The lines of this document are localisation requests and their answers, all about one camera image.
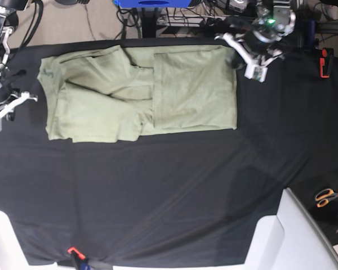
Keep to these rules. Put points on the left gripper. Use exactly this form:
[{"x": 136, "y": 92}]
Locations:
[{"x": 261, "y": 42}]

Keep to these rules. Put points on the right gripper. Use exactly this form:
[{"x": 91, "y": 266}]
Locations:
[{"x": 7, "y": 93}]

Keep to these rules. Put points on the light green T-shirt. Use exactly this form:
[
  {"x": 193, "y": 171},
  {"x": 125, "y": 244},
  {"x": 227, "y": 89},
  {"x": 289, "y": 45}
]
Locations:
[{"x": 120, "y": 94}]

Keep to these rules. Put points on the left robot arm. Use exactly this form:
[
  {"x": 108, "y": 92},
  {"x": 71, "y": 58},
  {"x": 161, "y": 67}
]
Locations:
[{"x": 274, "y": 8}]

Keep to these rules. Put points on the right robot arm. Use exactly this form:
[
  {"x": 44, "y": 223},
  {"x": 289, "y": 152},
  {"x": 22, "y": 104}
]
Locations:
[{"x": 9, "y": 22}]

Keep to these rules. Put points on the red black clamp right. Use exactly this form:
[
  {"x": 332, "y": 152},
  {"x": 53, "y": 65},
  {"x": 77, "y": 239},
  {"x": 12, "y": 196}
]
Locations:
[{"x": 325, "y": 62}]

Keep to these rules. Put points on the power strip with red light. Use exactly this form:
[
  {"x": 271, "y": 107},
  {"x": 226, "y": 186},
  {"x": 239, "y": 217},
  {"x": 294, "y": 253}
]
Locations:
[{"x": 188, "y": 21}]

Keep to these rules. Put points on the black table cloth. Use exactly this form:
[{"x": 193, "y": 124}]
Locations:
[{"x": 176, "y": 200}]

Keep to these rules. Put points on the blue plastic box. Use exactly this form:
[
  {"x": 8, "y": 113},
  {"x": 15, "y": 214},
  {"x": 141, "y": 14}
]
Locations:
[{"x": 152, "y": 3}]

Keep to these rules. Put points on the red blue clamp bottom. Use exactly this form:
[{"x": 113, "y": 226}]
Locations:
[{"x": 79, "y": 261}]

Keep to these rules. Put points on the white bin right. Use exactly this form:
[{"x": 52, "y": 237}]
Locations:
[{"x": 290, "y": 239}]

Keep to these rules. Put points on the blue clamp handle top right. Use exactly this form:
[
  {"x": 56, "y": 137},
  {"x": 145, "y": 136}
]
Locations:
[{"x": 309, "y": 34}]

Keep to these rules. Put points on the black metal stand post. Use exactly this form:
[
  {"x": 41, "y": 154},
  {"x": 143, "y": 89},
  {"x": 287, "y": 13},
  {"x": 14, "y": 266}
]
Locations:
[{"x": 149, "y": 18}]

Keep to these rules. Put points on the orange handled scissors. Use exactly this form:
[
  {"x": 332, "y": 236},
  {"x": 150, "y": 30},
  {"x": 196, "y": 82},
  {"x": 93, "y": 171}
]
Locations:
[{"x": 324, "y": 197}]

